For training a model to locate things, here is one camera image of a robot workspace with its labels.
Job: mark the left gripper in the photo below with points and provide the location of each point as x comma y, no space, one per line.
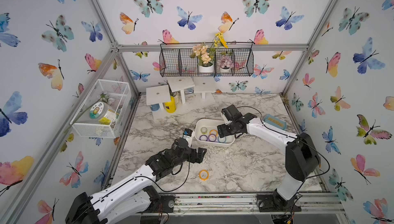
198,157

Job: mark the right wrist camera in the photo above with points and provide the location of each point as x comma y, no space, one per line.
226,120

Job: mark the white storage box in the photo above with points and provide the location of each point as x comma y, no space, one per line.
207,133

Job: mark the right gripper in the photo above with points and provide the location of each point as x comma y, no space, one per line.
222,130

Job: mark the yellow bottle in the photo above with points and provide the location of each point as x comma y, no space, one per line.
170,106

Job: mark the white pot peach flowers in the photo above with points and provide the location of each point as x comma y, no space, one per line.
203,55

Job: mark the black wire wall basket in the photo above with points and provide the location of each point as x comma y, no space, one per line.
176,60

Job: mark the orange tape roll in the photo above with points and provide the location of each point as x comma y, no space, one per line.
214,132
204,175

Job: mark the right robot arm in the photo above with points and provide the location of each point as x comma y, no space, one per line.
301,156

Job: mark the yellow artificial flower stem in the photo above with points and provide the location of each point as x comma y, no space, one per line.
218,41

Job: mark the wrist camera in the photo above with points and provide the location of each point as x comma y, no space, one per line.
226,120
188,135

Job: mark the purple tape roll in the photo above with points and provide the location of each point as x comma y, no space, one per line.
212,138
203,138

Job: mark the pale green tape roll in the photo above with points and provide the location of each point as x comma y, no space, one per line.
204,130

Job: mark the blue tape roll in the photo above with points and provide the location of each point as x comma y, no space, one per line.
221,140

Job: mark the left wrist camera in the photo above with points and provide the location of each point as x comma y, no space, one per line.
188,135

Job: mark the white pot purple flowers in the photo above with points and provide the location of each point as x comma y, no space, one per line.
226,64

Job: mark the blue cup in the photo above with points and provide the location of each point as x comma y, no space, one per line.
155,107

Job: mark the round green lid jar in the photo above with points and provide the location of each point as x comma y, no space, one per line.
98,110

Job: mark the glass jar behind bottle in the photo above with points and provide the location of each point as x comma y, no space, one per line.
176,97

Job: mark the clear acrylic wall box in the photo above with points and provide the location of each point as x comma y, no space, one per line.
116,94

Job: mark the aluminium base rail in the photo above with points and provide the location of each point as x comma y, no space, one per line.
248,203

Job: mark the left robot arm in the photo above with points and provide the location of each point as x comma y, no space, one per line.
137,192

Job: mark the white tiered stand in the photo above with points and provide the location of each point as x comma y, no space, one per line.
194,94

